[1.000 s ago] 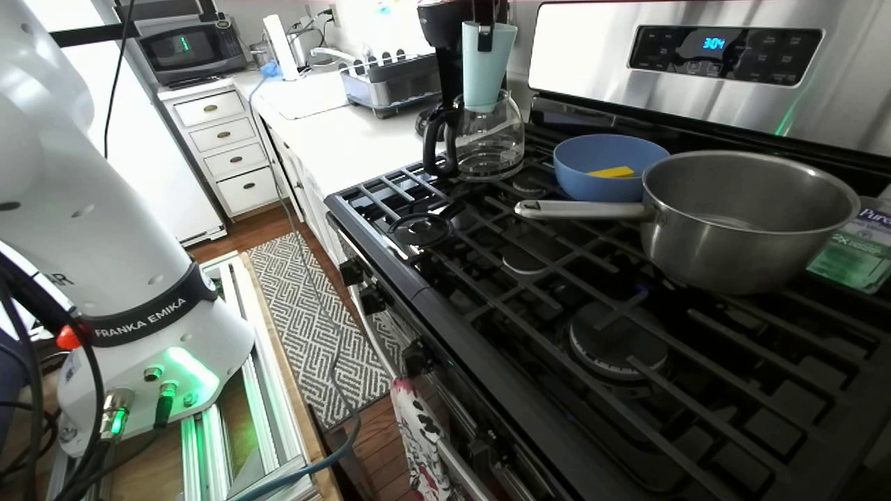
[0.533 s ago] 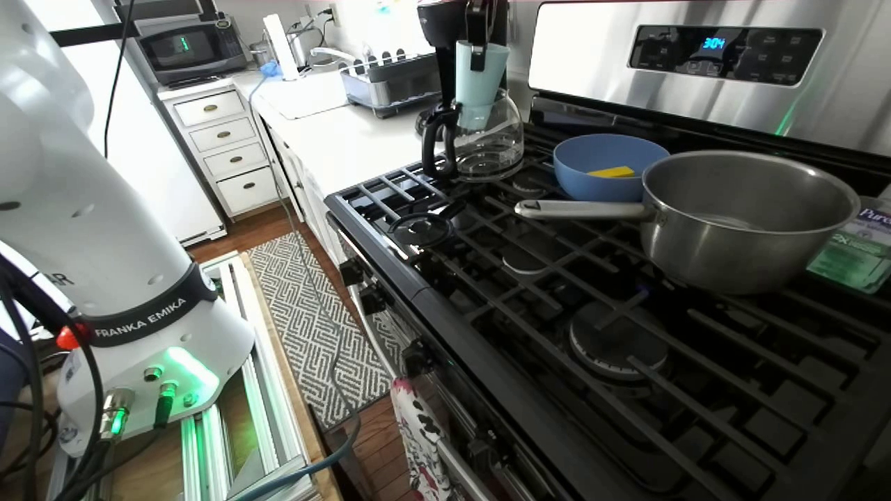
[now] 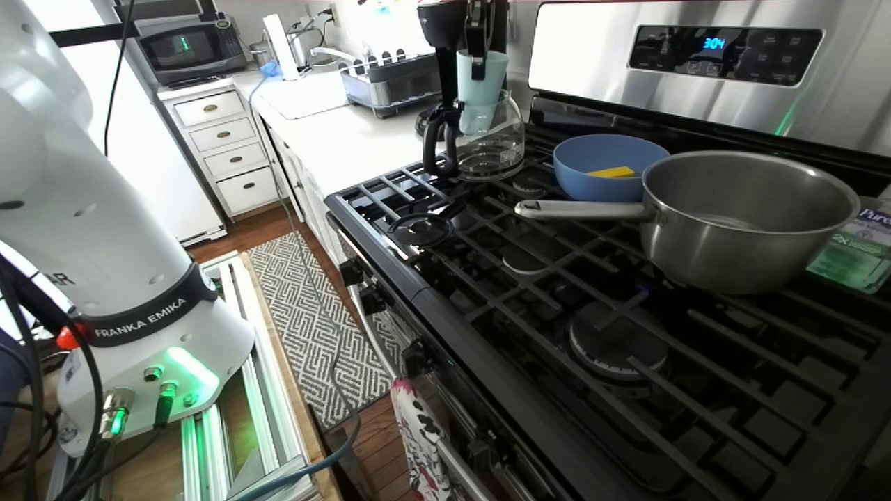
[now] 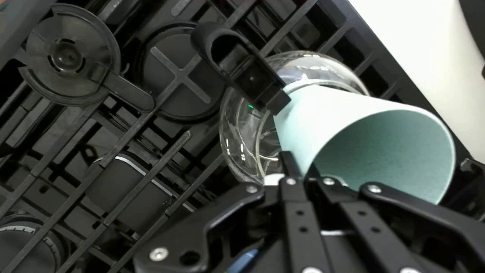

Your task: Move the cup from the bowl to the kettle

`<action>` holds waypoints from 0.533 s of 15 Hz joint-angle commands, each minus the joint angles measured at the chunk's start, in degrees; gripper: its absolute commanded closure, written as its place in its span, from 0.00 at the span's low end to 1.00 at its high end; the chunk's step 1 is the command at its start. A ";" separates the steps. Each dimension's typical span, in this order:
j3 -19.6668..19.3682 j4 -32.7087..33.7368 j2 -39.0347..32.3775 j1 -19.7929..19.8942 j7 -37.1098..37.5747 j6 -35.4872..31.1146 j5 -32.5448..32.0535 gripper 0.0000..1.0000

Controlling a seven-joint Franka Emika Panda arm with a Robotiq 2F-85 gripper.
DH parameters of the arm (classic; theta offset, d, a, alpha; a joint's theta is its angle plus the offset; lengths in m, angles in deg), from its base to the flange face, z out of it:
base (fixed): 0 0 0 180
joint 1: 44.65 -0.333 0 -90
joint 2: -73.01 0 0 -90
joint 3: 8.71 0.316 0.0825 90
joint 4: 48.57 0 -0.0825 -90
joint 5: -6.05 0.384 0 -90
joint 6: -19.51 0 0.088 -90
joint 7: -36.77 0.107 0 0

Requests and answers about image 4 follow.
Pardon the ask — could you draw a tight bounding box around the glass carafe with black handle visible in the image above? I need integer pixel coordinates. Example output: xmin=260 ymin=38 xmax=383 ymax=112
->
xmin=189 ymin=21 xmax=372 ymax=187

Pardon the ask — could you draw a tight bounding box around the teal plastic cup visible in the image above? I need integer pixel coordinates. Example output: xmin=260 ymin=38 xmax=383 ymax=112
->
xmin=271 ymin=83 xmax=457 ymax=206

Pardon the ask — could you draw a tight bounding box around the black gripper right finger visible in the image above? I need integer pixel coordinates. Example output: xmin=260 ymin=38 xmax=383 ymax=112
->
xmin=306 ymin=168 xmax=485 ymax=273

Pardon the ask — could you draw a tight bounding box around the black and steel gas stove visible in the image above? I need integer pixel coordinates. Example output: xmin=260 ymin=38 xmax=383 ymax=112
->
xmin=0 ymin=0 xmax=485 ymax=273

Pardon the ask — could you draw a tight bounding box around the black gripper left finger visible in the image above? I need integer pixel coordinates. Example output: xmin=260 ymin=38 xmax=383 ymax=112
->
xmin=131 ymin=150 xmax=333 ymax=273

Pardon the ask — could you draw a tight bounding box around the round black carafe lid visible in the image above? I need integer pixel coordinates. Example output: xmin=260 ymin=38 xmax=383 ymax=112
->
xmin=16 ymin=1 xmax=155 ymax=114

